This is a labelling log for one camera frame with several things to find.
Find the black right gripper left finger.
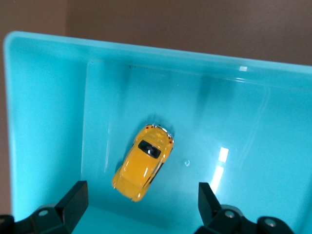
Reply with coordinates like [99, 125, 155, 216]
[0, 180, 89, 234]

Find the cyan plastic bin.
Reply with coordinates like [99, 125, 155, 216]
[2, 30, 312, 234]

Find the yellow beetle toy car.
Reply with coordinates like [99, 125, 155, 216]
[111, 123, 176, 203]

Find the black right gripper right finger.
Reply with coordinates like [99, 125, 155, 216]
[195, 182, 294, 234]

